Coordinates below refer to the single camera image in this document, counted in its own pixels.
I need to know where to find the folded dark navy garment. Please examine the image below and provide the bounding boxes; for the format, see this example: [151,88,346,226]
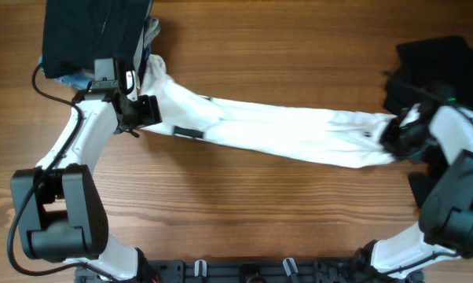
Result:
[42,0,152,79]

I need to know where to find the folded grey garment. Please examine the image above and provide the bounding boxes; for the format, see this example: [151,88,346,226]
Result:
[134,17,160,71]

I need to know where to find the folded blue jeans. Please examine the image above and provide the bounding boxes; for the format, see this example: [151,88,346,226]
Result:
[53,68,95,90]

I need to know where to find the white Puma t-shirt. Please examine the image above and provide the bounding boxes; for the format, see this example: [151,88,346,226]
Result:
[141,55,395,168]

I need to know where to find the black garment pile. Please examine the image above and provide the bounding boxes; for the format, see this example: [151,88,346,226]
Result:
[383,35,473,206]

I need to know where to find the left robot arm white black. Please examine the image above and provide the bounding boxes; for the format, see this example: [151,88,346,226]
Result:
[6,91,161,282]

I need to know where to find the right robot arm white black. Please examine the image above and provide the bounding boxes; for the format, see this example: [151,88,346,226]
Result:
[370,106,473,279]

